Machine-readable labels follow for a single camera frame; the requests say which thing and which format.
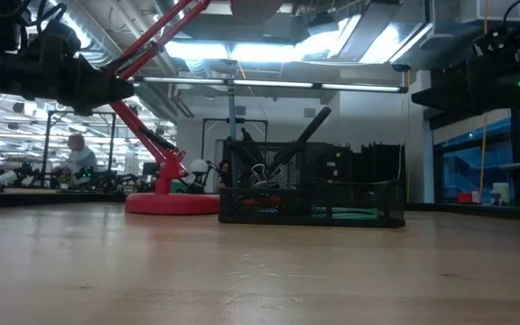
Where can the white round dome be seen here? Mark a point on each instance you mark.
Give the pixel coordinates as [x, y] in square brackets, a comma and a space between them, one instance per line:
[199, 166]

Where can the long tube light fixture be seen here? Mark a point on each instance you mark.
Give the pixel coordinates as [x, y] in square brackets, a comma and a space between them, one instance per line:
[287, 84]

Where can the black background gantry frame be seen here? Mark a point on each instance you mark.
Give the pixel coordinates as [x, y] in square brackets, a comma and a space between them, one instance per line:
[255, 120]

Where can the black background stand frame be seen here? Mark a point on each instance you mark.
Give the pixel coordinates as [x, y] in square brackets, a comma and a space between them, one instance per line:
[81, 113]

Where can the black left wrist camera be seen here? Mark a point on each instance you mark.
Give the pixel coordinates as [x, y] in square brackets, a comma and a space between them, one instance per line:
[54, 38]

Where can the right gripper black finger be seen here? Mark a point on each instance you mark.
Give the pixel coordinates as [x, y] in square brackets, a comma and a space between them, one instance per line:
[445, 98]

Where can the teal sticky note pad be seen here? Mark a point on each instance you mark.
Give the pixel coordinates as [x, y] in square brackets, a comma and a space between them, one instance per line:
[350, 213]

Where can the small red box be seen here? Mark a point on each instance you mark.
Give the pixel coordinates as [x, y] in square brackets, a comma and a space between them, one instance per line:
[465, 197]

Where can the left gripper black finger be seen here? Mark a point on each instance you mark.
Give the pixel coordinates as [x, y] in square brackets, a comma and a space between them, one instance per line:
[104, 90]

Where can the small red rectangular object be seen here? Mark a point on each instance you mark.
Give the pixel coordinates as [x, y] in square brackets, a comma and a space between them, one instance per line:
[262, 201]

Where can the black binder clip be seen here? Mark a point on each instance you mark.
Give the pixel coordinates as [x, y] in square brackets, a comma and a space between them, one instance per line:
[256, 170]

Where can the black pen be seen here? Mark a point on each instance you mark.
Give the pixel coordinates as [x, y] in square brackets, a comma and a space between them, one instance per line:
[316, 124]

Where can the red desk lamp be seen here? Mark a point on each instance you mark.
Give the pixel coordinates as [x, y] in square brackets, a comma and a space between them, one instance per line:
[174, 204]

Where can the black mesh desk organizer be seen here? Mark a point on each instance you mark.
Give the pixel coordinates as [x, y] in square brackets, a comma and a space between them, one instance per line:
[355, 201]

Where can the person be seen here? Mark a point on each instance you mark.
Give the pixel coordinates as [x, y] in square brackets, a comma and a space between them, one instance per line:
[81, 158]

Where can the white ceiling box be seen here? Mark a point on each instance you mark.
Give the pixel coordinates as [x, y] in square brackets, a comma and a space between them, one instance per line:
[494, 11]

